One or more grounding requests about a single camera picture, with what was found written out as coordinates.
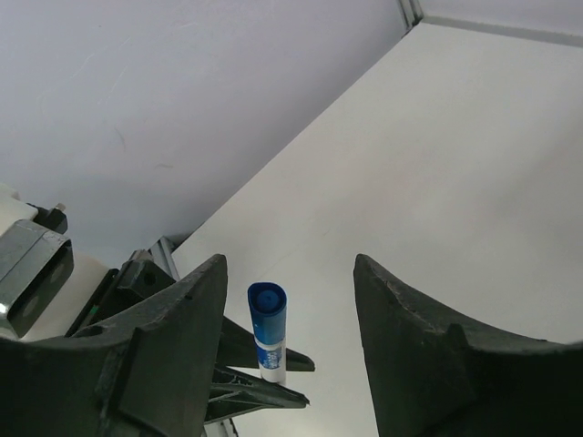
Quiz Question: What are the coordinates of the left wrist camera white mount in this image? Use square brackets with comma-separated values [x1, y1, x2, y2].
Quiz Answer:
[1, 184, 116, 342]

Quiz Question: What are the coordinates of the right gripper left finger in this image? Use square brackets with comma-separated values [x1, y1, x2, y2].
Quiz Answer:
[1, 254, 228, 436]

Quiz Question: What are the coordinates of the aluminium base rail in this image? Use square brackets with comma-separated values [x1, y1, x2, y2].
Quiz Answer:
[129, 233, 189, 280]

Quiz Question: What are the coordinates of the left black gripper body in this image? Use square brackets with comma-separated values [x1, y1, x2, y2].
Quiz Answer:
[65, 249, 176, 337]

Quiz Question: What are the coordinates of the blue marker cap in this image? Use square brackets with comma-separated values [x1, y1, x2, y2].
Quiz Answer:
[247, 282, 287, 345]

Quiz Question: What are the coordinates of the blue white marker pen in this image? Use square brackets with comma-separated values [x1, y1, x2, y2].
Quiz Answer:
[255, 338, 287, 386]

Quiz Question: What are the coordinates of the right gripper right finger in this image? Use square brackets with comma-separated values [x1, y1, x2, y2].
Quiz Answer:
[353, 254, 582, 436]

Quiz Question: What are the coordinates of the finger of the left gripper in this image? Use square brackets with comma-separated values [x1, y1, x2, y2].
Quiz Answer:
[218, 317, 315, 372]
[204, 366, 310, 423]

